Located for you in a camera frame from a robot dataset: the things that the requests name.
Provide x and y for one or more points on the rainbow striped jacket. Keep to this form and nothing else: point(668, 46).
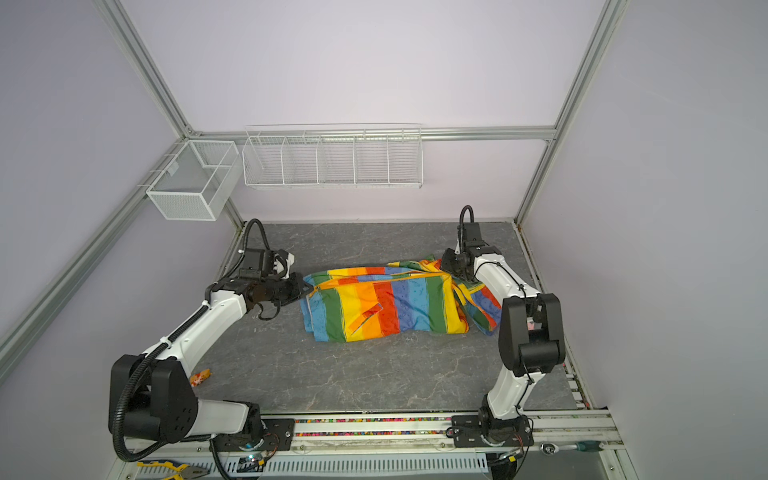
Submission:
point(365, 303)

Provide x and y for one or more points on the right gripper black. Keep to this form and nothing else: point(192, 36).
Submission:
point(447, 264)

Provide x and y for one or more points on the green handled screwdriver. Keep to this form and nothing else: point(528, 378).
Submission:
point(585, 446)

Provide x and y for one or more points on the white wire basket long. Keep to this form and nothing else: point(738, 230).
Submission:
point(333, 155)

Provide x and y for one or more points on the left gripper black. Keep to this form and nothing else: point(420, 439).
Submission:
point(297, 292)

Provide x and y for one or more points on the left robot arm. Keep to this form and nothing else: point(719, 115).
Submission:
point(151, 400)

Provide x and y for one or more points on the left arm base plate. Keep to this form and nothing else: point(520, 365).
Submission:
point(273, 434)

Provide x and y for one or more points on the white slotted cable duct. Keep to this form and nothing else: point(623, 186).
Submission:
point(342, 466)

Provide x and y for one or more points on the white mesh box basket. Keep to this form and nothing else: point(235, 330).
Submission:
point(198, 181)

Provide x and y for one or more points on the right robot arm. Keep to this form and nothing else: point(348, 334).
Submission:
point(531, 340)

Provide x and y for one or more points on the small orange red toy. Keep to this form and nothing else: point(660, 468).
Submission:
point(198, 378)

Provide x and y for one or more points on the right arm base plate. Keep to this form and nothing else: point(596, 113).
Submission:
point(476, 430)

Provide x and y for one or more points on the yellow handled pliers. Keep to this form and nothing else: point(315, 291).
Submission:
point(179, 471)

